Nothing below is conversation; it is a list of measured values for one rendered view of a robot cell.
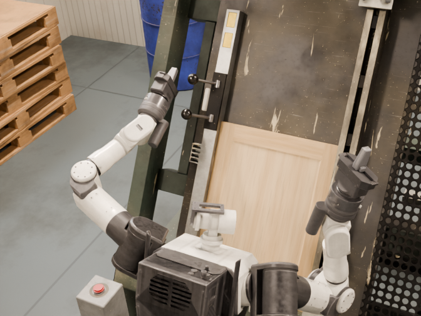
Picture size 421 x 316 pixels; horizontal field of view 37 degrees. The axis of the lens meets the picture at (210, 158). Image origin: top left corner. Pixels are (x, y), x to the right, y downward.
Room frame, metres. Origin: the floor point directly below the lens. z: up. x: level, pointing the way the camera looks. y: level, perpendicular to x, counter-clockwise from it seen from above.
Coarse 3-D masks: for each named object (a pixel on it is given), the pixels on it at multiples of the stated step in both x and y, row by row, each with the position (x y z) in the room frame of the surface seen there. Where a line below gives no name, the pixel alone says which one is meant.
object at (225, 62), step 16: (240, 16) 2.07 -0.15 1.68; (224, 32) 2.06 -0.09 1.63; (240, 32) 2.07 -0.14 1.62; (224, 48) 2.03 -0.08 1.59; (224, 64) 1.99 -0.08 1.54; (224, 96) 1.94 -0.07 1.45; (224, 112) 1.93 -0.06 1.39; (208, 144) 1.86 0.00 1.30; (208, 160) 1.83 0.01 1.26; (208, 176) 1.80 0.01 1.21; (192, 192) 1.79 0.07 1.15
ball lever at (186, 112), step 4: (184, 112) 1.85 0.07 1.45; (188, 112) 1.85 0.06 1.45; (184, 116) 1.85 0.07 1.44; (188, 116) 1.84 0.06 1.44; (192, 116) 1.87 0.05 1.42; (196, 116) 1.87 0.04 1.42; (200, 116) 1.88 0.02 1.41; (204, 116) 1.89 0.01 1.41; (208, 116) 1.90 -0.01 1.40; (212, 116) 1.90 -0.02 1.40; (208, 120) 1.89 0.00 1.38; (212, 120) 1.89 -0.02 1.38
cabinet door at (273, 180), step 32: (224, 128) 1.89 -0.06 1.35; (224, 160) 1.83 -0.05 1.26; (256, 160) 1.78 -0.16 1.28; (288, 160) 1.74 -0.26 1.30; (320, 160) 1.69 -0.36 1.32; (224, 192) 1.77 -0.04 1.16; (256, 192) 1.72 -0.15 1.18; (288, 192) 1.68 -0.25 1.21; (320, 192) 1.63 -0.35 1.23; (256, 224) 1.66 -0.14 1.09; (288, 224) 1.62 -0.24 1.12; (256, 256) 1.60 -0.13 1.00; (288, 256) 1.56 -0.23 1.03
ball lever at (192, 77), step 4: (188, 76) 1.92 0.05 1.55; (192, 76) 1.91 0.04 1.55; (196, 76) 1.91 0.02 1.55; (188, 80) 1.91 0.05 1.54; (192, 80) 1.90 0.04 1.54; (196, 80) 1.90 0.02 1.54; (200, 80) 1.93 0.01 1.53; (204, 80) 1.93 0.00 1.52; (216, 80) 1.96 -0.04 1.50; (192, 84) 1.90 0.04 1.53; (212, 84) 1.94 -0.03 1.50; (216, 84) 1.95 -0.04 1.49; (220, 84) 1.95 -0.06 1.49
